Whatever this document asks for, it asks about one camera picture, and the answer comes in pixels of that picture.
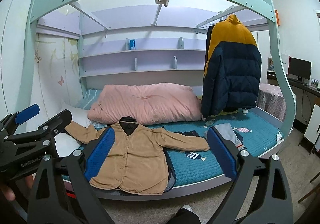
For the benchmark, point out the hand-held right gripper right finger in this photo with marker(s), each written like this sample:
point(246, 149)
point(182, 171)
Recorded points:
point(221, 155)

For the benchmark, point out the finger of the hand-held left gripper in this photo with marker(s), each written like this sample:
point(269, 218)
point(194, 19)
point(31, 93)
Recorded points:
point(27, 112)
point(53, 123)

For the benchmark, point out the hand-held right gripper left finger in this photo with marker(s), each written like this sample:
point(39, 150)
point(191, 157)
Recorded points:
point(100, 153)

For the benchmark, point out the tan button jacket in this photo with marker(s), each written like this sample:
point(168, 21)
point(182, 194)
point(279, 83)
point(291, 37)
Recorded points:
point(140, 159)

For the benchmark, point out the person's left hand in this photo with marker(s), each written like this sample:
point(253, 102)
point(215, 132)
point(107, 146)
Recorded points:
point(7, 192)

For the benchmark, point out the white pillow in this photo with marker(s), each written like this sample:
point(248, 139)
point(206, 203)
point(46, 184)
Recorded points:
point(77, 116)

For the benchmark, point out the light blue striped sheet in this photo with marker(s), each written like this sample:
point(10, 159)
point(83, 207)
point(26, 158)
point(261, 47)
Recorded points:
point(87, 97)

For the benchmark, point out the person's shoe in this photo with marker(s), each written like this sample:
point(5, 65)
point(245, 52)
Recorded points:
point(186, 208)

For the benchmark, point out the pink quilt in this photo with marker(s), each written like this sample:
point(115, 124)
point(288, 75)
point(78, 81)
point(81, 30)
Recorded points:
point(145, 101)

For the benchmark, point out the person's leg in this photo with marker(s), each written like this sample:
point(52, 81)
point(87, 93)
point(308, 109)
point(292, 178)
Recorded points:
point(183, 217)

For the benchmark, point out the pink checked cloth cover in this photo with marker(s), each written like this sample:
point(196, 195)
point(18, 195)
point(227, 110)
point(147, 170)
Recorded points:
point(272, 101)

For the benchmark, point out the yellow and navy puffer jacket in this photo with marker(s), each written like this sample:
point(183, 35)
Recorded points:
point(232, 76)

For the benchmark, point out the white cabinet door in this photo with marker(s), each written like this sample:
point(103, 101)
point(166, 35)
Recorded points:
point(312, 128)

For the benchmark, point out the dark wooden desk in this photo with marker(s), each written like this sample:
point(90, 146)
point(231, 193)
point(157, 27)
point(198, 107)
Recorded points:
point(308, 90)

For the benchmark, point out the blue box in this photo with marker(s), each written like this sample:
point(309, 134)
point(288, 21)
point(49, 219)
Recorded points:
point(132, 44)

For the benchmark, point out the black computer monitor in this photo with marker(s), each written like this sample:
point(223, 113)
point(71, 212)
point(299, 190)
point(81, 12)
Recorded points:
point(300, 68)

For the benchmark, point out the butterfly wall sticker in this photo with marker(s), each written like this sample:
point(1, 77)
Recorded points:
point(61, 80)

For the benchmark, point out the lavender wall shelf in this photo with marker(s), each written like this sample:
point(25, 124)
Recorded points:
point(140, 72)

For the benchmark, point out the small picture frame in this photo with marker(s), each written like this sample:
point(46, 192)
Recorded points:
point(270, 64)

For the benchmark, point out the small photo frame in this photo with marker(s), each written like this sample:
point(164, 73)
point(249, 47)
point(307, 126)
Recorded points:
point(315, 83)

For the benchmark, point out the white clothes rail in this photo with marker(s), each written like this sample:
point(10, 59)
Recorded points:
point(212, 17)

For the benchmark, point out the orange wall hanging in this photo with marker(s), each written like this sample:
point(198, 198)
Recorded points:
point(277, 17)

